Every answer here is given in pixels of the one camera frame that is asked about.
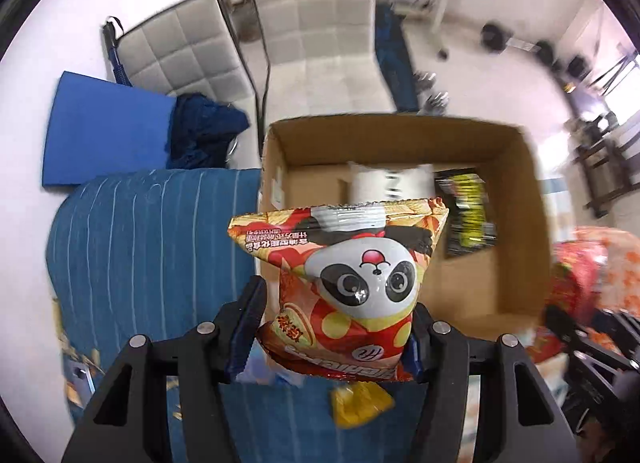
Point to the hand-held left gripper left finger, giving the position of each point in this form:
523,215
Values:
244,330

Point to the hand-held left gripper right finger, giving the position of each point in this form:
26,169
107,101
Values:
417,343

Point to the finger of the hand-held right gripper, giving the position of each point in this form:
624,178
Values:
587,343

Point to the red orange snack bag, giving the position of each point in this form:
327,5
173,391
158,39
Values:
590,283

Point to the panda print snack bag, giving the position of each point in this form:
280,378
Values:
350,288

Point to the cardboard box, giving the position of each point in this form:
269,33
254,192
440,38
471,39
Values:
400,223

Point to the blue striped bed sheet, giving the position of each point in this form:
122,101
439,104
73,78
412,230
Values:
150,263

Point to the black yellow snack packet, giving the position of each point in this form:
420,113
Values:
467,210

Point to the white packet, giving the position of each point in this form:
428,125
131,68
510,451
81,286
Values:
390,182

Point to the dark wooden table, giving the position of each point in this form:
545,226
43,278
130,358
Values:
605,148

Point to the dark blue cloth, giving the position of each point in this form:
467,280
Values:
202,130

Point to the blue foam mat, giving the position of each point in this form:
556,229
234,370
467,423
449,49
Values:
105,128

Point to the grey quilted chair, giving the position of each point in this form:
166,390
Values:
185,50
320,28

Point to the black dumbbell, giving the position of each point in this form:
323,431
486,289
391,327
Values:
520,43

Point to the blue umbrella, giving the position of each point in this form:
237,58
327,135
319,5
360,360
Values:
114,50

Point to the weight bench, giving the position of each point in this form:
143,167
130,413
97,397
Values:
425,8

